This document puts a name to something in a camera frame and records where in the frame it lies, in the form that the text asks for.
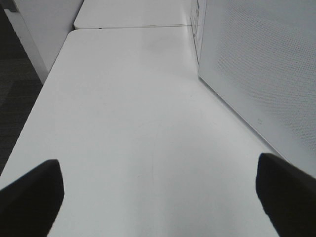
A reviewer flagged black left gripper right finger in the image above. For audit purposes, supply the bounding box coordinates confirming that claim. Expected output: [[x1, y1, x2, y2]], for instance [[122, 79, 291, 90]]
[[255, 153, 316, 237]]

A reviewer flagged white partition panel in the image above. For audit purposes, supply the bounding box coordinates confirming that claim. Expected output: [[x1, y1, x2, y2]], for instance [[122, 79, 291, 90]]
[[0, 0, 83, 83]]

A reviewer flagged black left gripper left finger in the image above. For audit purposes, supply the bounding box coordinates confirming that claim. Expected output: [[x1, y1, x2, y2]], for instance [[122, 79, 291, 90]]
[[0, 159, 65, 237]]

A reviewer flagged white microwave door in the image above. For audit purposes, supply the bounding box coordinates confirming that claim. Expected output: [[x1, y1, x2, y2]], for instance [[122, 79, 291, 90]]
[[197, 0, 316, 176]]

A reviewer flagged white adjacent table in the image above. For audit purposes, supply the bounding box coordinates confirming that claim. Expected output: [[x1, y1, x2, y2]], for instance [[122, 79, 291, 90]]
[[74, 0, 191, 29]]

